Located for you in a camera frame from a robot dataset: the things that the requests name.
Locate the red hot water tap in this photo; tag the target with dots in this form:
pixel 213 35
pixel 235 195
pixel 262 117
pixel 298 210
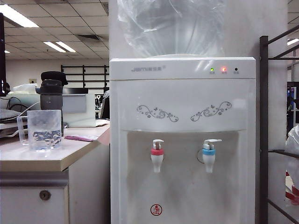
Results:
pixel 157 161

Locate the clear plastic mug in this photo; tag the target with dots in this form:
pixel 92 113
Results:
pixel 44 126

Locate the white water dispenser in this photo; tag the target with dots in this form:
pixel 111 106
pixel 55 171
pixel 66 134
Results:
pixel 182 98

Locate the frosted desk partition panel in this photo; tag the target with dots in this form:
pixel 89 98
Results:
pixel 79 105

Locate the blue cold water tap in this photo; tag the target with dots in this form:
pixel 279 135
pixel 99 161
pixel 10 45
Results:
pixel 208 161

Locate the clear water jug in bag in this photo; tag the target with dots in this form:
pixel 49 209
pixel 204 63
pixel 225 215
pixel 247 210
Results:
pixel 168 28

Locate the dark grey water bottle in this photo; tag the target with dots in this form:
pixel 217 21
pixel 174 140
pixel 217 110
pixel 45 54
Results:
pixel 51 98

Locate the white desk cabinet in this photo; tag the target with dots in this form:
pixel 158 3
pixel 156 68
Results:
pixel 23 210

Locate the black office chair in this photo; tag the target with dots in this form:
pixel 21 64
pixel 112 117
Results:
pixel 106 105

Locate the pink tissue packet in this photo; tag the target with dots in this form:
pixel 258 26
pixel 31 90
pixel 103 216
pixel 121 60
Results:
pixel 80 138

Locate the ceiling air vent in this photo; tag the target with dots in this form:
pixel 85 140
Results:
pixel 90 38

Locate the black metal rack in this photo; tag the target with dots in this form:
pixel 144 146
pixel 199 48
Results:
pixel 264 116

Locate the twin tube ceiling light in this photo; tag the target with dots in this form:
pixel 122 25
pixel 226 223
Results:
pixel 52 47

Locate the translucent white tissue container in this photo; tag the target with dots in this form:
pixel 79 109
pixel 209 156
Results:
pixel 23 100

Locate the round metal drawer lock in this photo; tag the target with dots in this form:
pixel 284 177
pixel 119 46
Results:
pixel 44 195

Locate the grey felt laptop sleeve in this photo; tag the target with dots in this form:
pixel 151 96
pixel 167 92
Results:
pixel 9 114

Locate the dark cabinet with blue screen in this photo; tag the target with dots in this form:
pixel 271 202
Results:
pixel 292 105

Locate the white plastic bag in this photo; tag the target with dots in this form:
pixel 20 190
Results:
pixel 293 144

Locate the black computer monitor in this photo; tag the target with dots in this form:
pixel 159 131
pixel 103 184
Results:
pixel 2 58

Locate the small ceiling light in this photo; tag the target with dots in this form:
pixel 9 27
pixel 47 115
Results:
pixel 293 42

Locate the red and white packaging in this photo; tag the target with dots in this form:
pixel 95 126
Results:
pixel 289 195

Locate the long ceiling light panel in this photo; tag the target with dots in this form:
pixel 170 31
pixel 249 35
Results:
pixel 16 16

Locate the black wall shelf frame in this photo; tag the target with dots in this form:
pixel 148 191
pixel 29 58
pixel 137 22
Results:
pixel 83 77

